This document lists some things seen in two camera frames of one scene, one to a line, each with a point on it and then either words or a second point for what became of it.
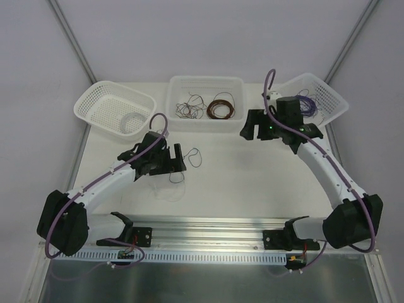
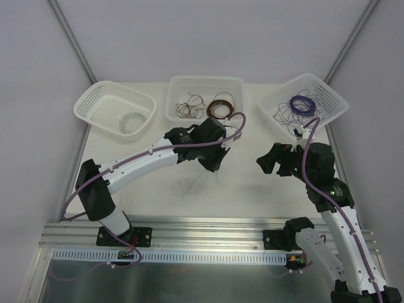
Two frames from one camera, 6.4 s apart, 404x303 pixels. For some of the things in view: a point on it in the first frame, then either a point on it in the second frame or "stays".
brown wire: [186, 110] stays
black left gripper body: [167, 163] -> [213, 158]
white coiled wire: [133, 114] stays
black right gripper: [261, 123] -> [285, 160]
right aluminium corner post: [352, 36] stays
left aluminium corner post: [73, 40] stays
